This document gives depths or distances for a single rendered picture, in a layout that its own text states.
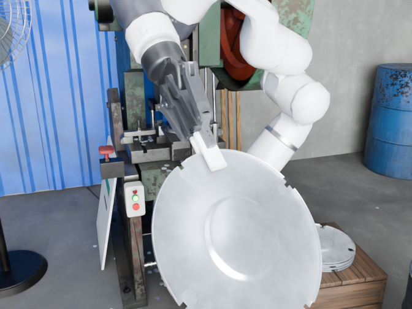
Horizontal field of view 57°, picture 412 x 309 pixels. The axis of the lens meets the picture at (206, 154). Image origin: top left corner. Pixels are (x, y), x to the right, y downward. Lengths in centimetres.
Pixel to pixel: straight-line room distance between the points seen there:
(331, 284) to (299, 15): 101
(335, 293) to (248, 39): 103
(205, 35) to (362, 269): 114
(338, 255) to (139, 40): 120
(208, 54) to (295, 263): 122
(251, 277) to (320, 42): 305
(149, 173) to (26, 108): 150
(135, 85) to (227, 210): 144
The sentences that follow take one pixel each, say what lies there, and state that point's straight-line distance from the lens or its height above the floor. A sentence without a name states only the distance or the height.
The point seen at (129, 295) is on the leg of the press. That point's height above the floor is 3.
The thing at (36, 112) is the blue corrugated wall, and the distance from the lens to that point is 294.
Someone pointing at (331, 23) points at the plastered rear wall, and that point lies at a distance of 354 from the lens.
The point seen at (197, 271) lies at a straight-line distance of 53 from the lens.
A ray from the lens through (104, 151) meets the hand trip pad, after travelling 155.
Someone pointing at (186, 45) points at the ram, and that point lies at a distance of 171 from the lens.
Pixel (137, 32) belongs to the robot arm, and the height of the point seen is 124.
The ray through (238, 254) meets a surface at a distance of 56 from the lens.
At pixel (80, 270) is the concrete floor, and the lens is 219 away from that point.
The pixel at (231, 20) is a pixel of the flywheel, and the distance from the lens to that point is 208.
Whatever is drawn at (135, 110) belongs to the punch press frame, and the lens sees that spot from 197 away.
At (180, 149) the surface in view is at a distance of 169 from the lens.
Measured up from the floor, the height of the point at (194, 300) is 92.
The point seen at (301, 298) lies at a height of 87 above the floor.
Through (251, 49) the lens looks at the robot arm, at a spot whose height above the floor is 119.
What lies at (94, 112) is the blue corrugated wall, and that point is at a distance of 293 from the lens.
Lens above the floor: 126
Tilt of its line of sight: 20 degrees down
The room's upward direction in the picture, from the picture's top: straight up
